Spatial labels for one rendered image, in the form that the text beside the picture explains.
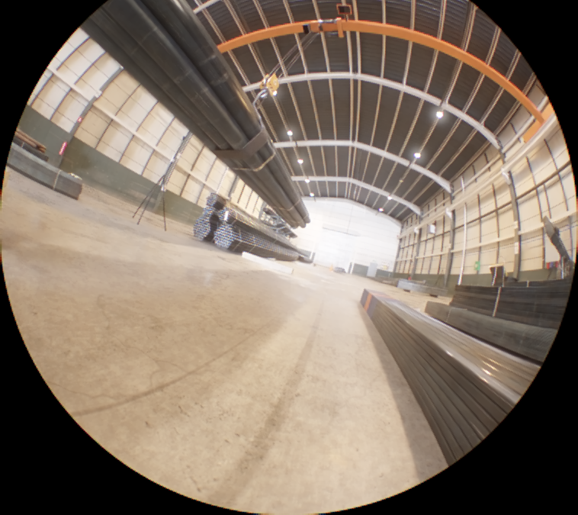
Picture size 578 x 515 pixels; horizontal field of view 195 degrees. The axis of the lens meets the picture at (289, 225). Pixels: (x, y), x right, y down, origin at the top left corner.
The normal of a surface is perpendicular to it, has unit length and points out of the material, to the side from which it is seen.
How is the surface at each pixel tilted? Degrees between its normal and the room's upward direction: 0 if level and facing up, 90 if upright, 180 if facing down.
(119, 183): 90
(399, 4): 170
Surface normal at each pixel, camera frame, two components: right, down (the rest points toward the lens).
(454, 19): -0.44, 0.89
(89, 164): 0.92, 0.23
